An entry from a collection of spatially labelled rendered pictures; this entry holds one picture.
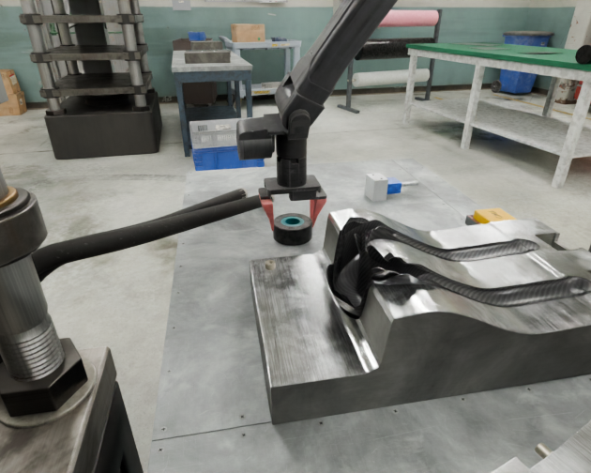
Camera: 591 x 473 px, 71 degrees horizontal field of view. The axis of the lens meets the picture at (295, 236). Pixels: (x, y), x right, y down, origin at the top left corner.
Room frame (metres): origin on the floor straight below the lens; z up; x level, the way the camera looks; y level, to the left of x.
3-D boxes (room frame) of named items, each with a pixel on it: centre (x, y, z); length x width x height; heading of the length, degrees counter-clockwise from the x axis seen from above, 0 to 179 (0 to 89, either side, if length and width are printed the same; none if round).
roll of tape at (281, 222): (0.75, 0.01, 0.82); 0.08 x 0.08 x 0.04
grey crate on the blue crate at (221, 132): (3.65, 0.61, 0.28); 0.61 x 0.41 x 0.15; 104
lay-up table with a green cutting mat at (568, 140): (4.29, -2.16, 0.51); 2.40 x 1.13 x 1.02; 18
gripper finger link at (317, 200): (0.76, -0.02, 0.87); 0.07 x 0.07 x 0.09; 11
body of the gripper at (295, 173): (0.76, 0.01, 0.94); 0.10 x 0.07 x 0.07; 101
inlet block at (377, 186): (0.97, -0.24, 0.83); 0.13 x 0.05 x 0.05; 105
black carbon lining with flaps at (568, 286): (0.47, -0.21, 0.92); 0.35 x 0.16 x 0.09; 101
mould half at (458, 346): (0.48, -0.20, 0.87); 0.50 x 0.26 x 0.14; 101
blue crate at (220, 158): (3.65, 0.61, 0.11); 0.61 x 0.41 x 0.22; 104
